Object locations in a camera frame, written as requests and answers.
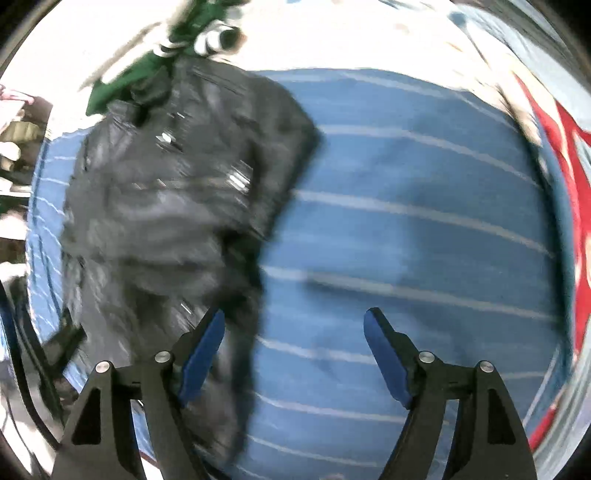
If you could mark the green striped garment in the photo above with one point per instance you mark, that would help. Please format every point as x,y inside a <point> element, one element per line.
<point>152,69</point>

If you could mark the red patterned blanket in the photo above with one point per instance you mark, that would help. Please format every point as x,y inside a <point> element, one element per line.
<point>572,194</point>

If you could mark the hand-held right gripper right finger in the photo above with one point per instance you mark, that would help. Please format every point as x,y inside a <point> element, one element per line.
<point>387,353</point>

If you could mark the blue striped bed sheet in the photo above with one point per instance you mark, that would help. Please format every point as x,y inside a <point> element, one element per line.
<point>397,230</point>

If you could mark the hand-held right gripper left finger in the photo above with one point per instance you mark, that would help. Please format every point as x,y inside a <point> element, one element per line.
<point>203,353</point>

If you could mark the black puffer jacket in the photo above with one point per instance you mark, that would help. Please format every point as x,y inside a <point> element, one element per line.
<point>184,203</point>

